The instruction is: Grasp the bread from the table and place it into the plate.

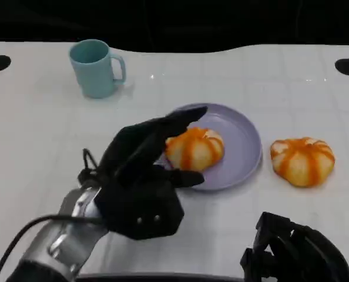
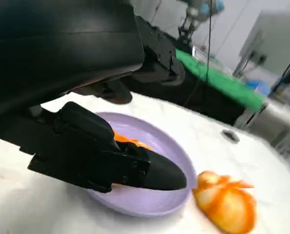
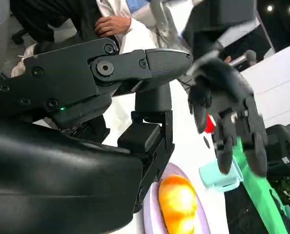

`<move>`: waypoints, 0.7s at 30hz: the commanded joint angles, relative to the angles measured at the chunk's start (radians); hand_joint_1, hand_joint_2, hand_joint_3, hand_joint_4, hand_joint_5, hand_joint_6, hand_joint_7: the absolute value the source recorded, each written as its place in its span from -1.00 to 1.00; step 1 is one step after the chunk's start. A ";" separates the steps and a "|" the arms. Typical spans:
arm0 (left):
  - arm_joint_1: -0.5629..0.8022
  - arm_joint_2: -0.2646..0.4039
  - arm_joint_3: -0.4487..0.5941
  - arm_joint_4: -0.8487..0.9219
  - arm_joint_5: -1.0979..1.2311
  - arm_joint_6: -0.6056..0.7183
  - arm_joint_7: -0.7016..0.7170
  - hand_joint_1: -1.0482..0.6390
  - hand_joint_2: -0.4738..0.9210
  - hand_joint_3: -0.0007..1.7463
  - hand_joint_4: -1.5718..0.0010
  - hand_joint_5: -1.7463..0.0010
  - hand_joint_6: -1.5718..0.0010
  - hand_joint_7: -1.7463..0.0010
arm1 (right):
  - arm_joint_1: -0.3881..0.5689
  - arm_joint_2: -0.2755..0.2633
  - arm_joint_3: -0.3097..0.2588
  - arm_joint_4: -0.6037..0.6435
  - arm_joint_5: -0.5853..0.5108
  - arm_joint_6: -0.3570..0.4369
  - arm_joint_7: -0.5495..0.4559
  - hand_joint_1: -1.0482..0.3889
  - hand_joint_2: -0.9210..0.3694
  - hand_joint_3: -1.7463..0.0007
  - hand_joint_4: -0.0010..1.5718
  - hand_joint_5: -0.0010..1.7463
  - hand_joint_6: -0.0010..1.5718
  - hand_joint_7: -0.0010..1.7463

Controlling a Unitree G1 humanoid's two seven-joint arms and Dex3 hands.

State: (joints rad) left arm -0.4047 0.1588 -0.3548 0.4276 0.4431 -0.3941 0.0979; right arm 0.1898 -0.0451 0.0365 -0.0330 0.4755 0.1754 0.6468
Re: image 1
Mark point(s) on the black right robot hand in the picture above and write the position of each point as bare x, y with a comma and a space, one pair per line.
298, 252

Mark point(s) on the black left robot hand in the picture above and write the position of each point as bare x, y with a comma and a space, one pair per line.
142, 147

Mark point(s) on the orange and white bread roll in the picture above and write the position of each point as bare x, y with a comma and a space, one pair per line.
196, 149
302, 163

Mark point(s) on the pale green mug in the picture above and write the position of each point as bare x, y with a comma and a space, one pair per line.
90, 70

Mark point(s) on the lilac plate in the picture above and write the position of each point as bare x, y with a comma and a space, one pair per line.
236, 141

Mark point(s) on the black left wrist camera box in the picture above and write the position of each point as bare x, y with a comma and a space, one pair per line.
145, 211

